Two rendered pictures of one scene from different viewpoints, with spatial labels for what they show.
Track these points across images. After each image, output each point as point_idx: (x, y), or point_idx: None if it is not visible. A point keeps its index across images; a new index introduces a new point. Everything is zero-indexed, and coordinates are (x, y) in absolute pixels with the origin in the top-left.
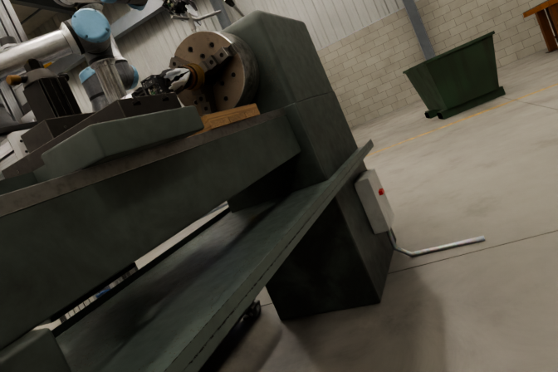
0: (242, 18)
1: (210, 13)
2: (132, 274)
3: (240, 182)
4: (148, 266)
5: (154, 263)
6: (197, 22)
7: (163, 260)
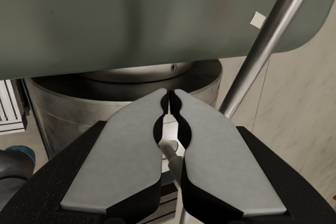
0: (278, 46)
1: (260, 71)
2: (42, 140)
3: None
4: (38, 127)
5: (37, 121)
6: (168, 108)
7: (36, 113)
